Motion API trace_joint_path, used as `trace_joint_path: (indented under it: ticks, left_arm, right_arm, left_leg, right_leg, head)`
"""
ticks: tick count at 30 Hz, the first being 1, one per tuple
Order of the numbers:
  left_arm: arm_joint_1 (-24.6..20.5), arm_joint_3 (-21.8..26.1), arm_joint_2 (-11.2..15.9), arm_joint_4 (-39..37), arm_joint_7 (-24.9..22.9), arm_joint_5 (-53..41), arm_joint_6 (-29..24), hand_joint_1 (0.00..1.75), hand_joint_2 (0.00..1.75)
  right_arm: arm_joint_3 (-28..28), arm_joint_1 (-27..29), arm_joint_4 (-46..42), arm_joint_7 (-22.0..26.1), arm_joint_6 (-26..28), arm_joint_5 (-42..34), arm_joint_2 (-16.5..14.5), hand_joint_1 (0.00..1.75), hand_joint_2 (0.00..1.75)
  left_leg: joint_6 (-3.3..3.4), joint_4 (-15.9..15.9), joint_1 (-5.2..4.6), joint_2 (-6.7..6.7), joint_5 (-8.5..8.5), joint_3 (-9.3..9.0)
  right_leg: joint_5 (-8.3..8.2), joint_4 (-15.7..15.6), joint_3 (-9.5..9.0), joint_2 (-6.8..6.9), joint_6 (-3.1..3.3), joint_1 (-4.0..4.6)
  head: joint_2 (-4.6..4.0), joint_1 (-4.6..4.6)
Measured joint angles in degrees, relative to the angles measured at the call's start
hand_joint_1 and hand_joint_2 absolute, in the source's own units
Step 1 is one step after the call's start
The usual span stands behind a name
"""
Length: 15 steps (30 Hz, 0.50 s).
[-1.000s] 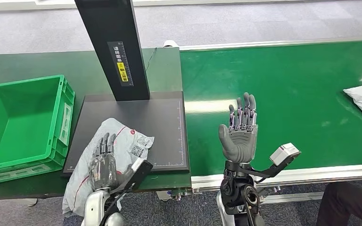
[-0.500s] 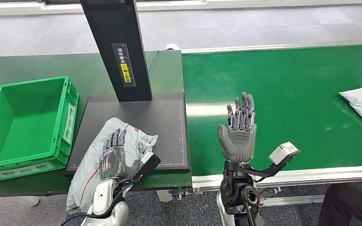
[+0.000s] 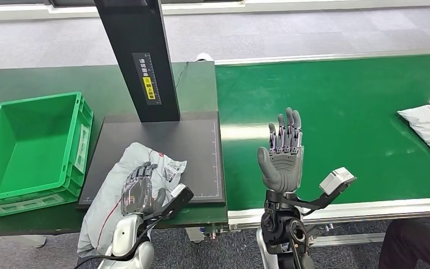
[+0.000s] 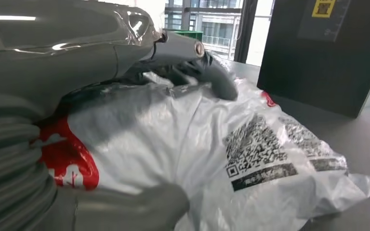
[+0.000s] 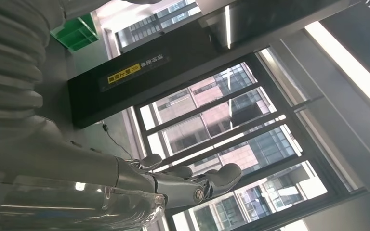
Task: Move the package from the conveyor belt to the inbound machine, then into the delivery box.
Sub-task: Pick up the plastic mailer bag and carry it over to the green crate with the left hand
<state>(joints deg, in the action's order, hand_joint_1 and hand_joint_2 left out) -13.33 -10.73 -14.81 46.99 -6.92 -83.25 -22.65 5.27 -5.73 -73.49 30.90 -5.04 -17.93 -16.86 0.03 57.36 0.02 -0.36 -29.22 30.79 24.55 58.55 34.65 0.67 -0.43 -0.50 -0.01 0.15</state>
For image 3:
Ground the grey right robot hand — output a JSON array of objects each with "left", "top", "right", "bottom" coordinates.
[{"left": 257, "top": 108, "right": 306, "bottom": 194}]

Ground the green conveyor belt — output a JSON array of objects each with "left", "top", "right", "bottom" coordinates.
[{"left": 214, "top": 52, "right": 430, "bottom": 212}]

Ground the aluminium conveyor frame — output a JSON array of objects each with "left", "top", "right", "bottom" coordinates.
[{"left": 185, "top": 48, "right": 430, "bottom": 248}]

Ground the green plastic crate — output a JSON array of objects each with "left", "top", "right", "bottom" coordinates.
[{"left": 0, "top": 91, "right": 94, "bottom": 220}]

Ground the black and yellow label sticker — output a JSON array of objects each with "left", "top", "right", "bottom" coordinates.
[{"left": 132, "top": 52, "right": 162, "bottom": 106}]

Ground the person's leg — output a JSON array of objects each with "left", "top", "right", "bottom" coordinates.
[{"left": 378, "top": 219, "right": 430, "bottom": 269}]

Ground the white poly mailer red print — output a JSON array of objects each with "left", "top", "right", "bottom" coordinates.
[{"left": 77, "top": 142, "right": 188, "bottom": 258}]

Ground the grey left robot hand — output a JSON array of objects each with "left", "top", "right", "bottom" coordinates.
[{"left": 120, "top": 161, "right": 167, "bottom": 217}]

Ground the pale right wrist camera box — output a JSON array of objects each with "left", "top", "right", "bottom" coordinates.
[{"left": 318, "top": 167, "right": 357, "bottom": 197}]

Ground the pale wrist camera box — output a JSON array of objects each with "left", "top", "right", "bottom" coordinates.
[
  {"left": 318, "top": 167, "right": 357, "bottom": 197},
  {"left": 161, "top": 183, "right": 195, "bottom": 220}
]

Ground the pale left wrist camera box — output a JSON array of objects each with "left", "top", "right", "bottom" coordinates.
[{"left": 161, "top": 183, "right": 195, "bottom": 220}]

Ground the thin black scanner cable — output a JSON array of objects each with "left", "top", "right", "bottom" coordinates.
[{"left": 175, "top": 62, "right": 189, "bottom": 89}]

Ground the black inbound scanner machine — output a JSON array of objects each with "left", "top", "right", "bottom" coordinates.
[{"left": 76, "top": 0, "right": 226, "bottom": 211}]

